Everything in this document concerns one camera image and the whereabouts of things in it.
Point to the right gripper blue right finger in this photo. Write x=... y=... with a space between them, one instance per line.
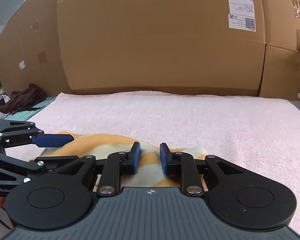
x=183 y=164

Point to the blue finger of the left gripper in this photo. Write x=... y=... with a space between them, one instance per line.
x=50 y=163
x=51 y=140

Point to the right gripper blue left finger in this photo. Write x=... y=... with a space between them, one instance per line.
x=116 y=165

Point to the teal folded cloth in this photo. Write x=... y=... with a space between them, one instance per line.
x=27 y=114

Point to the dark brown garment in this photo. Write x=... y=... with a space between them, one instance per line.
x=23 y=100

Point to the small white label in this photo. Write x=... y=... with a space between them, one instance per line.
x=21 y=65

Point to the left cardboard box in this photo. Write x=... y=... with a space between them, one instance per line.
x=31 y=35

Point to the pink towel mat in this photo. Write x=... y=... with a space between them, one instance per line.
x=262 y=135

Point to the large centre cardboard box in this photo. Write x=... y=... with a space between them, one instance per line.
x=178 y=46

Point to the right lower cardboard box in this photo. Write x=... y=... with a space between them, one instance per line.
x=281 y=74

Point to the white shipping label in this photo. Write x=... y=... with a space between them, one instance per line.
x=242 y=15

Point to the right upper cardboard box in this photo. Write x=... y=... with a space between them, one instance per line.
x=282 y=23

